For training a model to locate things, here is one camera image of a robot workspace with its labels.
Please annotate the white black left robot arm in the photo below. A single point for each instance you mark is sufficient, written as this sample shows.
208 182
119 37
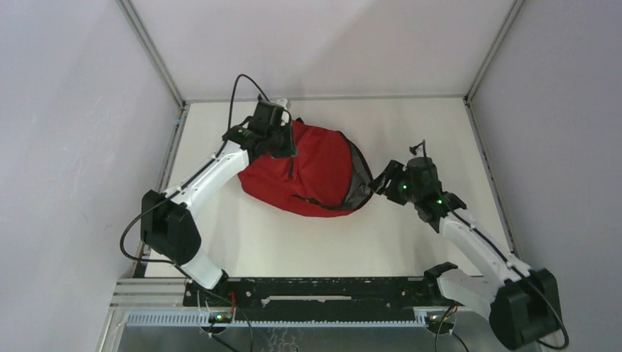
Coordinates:
167 220

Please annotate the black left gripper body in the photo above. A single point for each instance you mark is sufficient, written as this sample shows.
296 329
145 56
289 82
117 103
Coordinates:
282 142

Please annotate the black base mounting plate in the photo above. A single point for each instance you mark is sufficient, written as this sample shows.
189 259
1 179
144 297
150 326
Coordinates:
405 291

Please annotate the aluminium frame rail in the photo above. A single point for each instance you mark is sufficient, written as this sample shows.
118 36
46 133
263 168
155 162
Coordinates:
134 19

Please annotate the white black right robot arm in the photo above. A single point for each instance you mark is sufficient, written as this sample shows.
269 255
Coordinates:
521 304

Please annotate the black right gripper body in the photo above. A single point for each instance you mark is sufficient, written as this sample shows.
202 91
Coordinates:
405 193

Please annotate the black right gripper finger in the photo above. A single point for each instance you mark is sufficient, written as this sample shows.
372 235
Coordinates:
384 186
392 169

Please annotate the red student backpack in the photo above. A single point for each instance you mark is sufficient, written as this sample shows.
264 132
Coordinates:
328 178

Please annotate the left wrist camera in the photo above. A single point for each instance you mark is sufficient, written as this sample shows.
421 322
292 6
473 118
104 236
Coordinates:
285 103

